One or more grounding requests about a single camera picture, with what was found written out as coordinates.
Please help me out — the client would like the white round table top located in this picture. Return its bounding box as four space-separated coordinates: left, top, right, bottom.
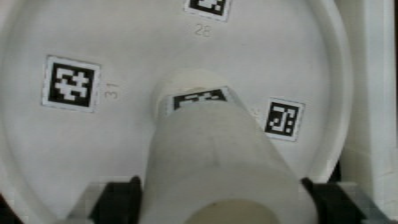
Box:
0 0 353 224

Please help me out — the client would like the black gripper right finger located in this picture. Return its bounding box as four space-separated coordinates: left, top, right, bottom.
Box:
300 178 371 224

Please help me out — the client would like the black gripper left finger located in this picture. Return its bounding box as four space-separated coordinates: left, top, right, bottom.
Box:
65 175 143 224

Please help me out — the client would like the white cylindrical table leg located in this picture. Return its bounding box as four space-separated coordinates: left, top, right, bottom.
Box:
138 85 321 224

